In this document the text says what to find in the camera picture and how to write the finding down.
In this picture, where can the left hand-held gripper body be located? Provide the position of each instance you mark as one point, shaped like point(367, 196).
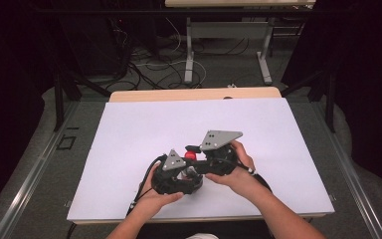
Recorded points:
point(165, 181)

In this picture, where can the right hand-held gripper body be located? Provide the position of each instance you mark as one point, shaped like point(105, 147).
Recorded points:
point(220, 159)

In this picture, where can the cola bottle with red cap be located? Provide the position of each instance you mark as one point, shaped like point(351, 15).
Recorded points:
point(190, 155)

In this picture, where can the person's left hand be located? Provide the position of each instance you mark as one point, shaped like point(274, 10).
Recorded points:
point(157, 202)

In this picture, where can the person's right hand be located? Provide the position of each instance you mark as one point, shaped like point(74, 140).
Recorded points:
point(242, 181)

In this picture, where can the person's dark clothing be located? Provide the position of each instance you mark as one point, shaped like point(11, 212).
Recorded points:
point(179, 230)

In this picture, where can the person's white garment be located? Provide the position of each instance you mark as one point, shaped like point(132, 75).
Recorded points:
point(201, 236)

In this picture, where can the white table mat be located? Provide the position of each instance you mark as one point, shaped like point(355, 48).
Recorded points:
point(139, 132)

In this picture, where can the wooden table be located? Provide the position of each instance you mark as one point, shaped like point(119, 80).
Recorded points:
point(179, 94)

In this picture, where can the desk with white legs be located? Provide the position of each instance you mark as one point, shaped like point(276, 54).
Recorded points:
point(232, 30)

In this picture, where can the black metal stand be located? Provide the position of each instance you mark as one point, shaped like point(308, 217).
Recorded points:
point(330, 99)
point(59, 99)

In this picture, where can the dark curtain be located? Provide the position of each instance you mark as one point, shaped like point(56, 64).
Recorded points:
point(10, 83)
point(371, 83)

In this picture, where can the metal floor rail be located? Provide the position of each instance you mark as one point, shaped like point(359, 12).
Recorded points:
point(351, 179)
point(30, 179)

